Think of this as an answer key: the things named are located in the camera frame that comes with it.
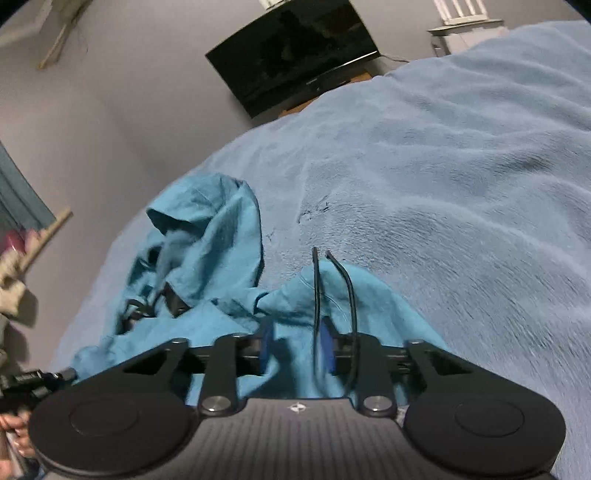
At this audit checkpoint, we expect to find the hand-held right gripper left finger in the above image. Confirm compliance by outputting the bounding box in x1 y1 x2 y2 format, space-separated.
124 320 278 416

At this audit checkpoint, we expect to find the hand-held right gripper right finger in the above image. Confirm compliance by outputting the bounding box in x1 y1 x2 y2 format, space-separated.
320 316 467 416

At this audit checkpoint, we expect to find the teal hooded zip jacket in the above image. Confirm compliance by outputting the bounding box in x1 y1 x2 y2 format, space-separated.
74 173 451 402

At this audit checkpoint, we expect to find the person's left hand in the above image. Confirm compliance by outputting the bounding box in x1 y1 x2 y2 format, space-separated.
0 412 37 459

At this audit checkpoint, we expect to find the wooden window sill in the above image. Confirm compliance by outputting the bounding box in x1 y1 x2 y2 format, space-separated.
18 208 73 278

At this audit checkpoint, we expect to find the pink round toy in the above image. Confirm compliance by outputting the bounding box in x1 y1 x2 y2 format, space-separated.
0 231 25 256

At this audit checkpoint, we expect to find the teal curtain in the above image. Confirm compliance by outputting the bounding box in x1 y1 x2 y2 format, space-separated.
0 143 56 234

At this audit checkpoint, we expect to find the light blue fleece blanket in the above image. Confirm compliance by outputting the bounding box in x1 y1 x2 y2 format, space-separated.
48 21 591 480

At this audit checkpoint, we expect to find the wooden monitor stand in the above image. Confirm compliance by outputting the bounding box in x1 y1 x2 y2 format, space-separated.
281 68 376 117

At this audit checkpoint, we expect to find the black flat monitor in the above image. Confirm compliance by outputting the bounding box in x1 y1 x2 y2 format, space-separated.
205 0 382 120

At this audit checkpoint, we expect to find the thin wooden rod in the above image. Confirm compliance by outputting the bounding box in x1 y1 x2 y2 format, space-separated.
39 14 80 70

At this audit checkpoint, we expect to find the white antenna router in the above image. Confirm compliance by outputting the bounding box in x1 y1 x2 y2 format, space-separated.
434 0 488 25

